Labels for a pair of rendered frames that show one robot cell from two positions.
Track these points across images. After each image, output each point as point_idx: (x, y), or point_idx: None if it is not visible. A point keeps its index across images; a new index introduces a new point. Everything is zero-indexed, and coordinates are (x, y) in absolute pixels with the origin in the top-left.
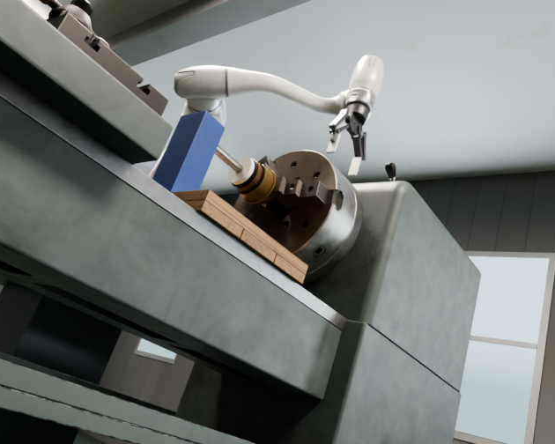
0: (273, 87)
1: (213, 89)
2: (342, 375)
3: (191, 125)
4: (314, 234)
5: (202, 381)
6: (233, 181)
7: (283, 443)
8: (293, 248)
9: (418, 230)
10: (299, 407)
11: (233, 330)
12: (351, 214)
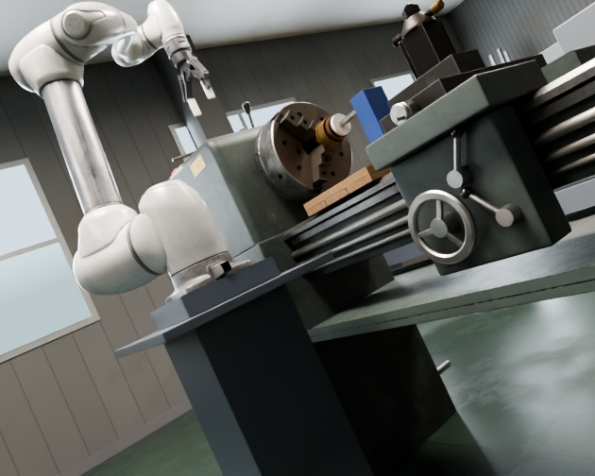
0: (136, 32)
1: (118, 35)
2: None
3: (381, 97)
4: (351, 158)
5: (299, 296)
6: (345, 132)
7: (370, 282)
8: (347, 170)
9: None
10: (363, 261)
11: None
12: None
